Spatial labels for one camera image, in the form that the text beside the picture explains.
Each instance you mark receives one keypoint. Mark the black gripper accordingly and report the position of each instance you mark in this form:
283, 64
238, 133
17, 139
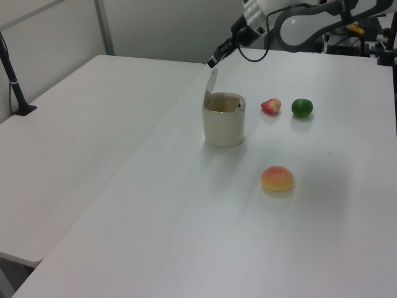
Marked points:
245, 34

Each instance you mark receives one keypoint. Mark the beige round garbage bin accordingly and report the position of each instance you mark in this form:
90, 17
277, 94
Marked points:
223, 130

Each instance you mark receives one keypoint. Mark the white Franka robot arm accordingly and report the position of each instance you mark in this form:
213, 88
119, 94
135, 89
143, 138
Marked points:
291, 26

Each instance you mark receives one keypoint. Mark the red bitten apple toy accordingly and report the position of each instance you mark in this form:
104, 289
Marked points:
271, 106

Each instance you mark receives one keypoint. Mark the green lime toy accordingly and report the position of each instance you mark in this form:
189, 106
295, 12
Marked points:
301, 108

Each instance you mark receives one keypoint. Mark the dark equipment box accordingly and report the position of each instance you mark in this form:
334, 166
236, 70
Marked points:
344, 45

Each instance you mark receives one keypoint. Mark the yellow object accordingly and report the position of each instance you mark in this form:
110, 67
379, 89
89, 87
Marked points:
356, 29

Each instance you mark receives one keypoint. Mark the orange yellow peach toy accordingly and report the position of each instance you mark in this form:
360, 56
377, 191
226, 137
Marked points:
276, 179

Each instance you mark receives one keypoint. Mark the white side table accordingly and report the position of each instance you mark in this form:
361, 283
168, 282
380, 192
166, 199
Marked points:
77, 139

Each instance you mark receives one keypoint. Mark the black pole with clamp base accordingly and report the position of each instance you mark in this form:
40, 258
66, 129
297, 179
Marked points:
15, 88

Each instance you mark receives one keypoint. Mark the grey metal partition post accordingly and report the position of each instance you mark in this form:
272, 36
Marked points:
105, 28

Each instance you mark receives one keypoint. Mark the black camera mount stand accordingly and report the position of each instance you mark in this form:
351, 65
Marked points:
387, 52

